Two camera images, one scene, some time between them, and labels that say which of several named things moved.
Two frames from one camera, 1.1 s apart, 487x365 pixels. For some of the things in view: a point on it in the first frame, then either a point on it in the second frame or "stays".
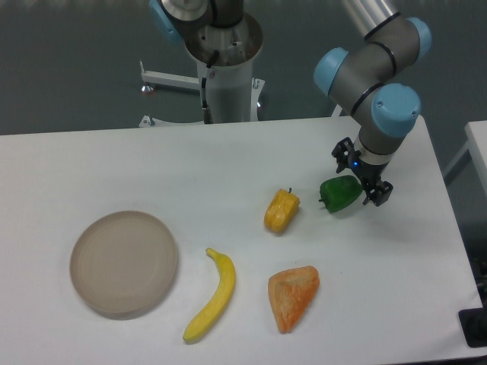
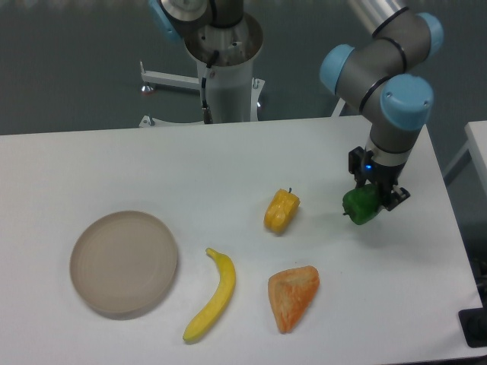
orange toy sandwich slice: x=290 y=292 stays
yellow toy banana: x=208 y=315 stays
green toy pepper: x=338 y=192 -> x=361 y=203
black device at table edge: x=473 y=323 stays
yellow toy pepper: x=281 y=210 stays
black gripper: x=367 y=174 -> x=386 y=176
